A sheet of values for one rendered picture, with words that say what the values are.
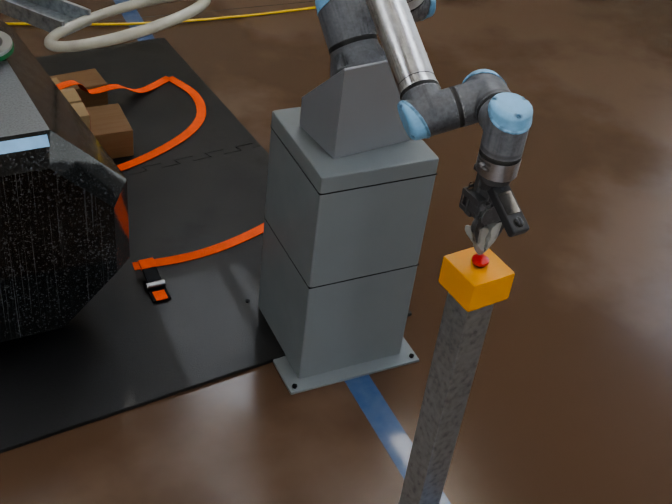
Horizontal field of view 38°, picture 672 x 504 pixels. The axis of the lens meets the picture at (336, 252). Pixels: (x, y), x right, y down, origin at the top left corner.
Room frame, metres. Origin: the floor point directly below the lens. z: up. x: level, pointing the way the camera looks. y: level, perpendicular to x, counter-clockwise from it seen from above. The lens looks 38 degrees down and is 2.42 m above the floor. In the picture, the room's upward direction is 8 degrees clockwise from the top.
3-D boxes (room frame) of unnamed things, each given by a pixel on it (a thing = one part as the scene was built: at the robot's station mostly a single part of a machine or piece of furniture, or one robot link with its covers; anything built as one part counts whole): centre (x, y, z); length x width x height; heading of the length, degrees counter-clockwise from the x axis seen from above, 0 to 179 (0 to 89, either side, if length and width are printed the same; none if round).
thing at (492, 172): (1.75, -0.31, 1.34); 0.10 x 0.09 x 0.05; 125
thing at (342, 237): (2.61, -0.01, 0.43); 0.50 x 0.50 x 0.85; 29
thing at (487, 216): (1.76, -0.31, 1.26); 0.09 x 0.08 x 0.12; 35
